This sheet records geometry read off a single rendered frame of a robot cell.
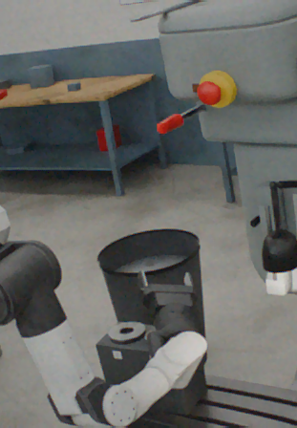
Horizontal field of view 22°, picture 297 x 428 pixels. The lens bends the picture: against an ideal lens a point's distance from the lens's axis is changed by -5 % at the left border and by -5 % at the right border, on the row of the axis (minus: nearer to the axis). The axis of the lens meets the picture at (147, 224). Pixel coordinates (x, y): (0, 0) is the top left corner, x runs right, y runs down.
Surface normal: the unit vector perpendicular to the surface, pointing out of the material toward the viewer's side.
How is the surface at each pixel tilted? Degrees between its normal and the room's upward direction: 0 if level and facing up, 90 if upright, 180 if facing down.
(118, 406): 75
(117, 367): 90
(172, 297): 27
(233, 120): 90
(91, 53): 90
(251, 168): 90
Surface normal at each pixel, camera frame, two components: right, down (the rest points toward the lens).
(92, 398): 0.73, -0.17
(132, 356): -0.46, 0.40
